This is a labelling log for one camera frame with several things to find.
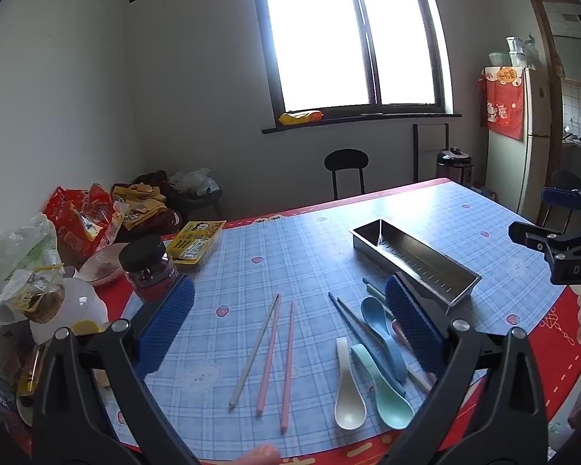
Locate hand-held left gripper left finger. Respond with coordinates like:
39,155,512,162
31,275,197,465

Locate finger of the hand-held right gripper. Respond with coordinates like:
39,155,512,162
508,220,581,258
541,185,581,219

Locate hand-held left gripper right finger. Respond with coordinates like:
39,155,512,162
382,271,550,465

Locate pink spoon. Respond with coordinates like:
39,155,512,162
390,319,414,354

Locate green chopstick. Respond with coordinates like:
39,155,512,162
366,285,396,318
361,277,390,301

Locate blue spoon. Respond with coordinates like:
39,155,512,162
361,295,410,383

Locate beige chopstick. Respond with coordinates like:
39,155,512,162
229,293,282,408
407,365,437,394

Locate blue chopstick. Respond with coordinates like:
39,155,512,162
327,291,407,395
337,297,408,381

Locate stainless steel tray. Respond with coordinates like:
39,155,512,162
349,218,482,319

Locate green spoon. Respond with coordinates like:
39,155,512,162
351,343,416,431

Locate white spoon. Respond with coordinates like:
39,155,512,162
334,336,368,431

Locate pink chopstick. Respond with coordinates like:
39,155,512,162
279,301,297,434
256,293,284,417

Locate person's left hand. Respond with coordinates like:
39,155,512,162
239,444,282,465

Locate black chair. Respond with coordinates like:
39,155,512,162
537,169,581,226

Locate jar with black lid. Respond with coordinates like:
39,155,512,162
119,235,185,303

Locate white refrigerator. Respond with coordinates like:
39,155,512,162
484,65,553,214

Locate yellow snack packet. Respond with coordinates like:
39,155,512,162
167,220,227,266

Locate yellow round lid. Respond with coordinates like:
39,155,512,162
70,319,107,337

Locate ceramic bowl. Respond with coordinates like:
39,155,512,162
75,242,131,288

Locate white plastic container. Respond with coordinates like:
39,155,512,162
29,278,108,344

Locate dark red cloth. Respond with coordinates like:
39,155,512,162
126,170,182,240

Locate electric pressure cooker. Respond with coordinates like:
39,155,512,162
436,146,474,189

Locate red printed cloth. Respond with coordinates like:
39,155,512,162
479,67,526,142

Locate pile of yellow packets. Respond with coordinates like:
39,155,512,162
111,181,168,231

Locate dark low stool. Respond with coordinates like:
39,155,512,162
174,186,224,221

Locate blue plaid tablecloth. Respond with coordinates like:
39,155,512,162
29,177,581,465

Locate red snack bag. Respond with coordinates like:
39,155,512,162
43,183,127,262

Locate clear bag of snacks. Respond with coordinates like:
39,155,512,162
0,264,66,324

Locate white plastic bag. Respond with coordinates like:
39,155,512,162
168,168,221,195

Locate small yellow packet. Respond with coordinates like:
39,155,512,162
17,344,46,395

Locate clear containers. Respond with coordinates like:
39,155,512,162
488,35,538,69

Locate clear plastic bag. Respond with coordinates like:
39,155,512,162
0,213,66,330

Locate black round stool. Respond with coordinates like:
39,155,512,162
324,148,370,201

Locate dark windowsill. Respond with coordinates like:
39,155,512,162
262,112,463,135

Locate yellow orange packet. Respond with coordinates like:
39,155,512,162
278,110,324,126

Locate dark framed window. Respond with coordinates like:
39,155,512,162
249,0,453,127

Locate black folding frame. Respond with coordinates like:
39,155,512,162
413,123,450,184

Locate wooden door frame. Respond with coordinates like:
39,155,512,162
524,0,581,224

